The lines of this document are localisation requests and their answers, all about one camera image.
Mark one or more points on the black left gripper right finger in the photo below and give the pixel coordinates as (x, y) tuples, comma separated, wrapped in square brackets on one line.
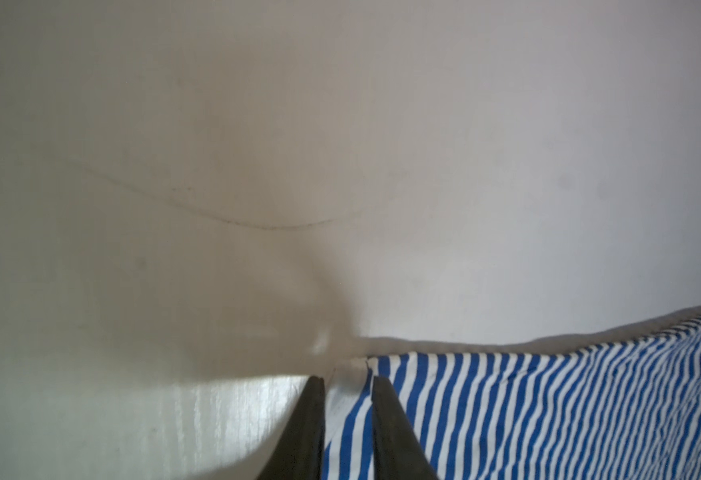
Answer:
[(397, 454)]

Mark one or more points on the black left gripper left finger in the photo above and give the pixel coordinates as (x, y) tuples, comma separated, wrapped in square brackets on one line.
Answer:
[(298, 453)]

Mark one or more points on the blue white striped tank top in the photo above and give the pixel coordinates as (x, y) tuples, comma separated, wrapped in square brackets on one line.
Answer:
[(626, 409)]

